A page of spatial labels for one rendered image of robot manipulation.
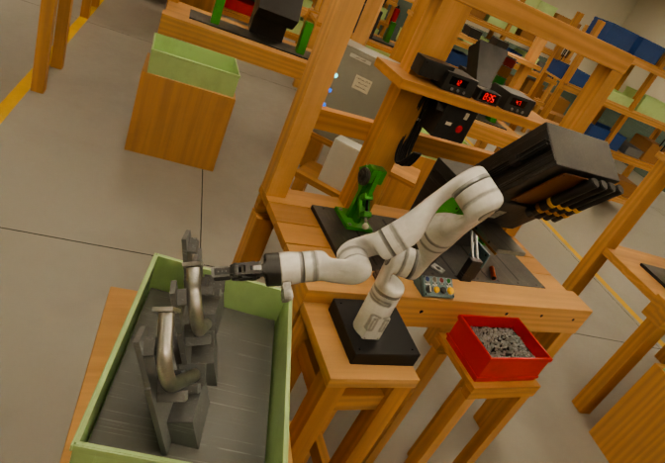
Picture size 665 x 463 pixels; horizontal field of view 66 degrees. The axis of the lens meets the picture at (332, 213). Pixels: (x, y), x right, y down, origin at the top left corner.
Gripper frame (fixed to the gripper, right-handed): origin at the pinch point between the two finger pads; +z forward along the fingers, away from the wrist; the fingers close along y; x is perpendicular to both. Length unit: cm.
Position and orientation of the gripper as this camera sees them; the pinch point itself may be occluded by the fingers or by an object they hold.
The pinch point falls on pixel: (215, 274)
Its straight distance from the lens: 116.3
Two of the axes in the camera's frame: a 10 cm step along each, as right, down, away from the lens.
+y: 1.6, -2.1, -9.6
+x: 1.0, 9.8, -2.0
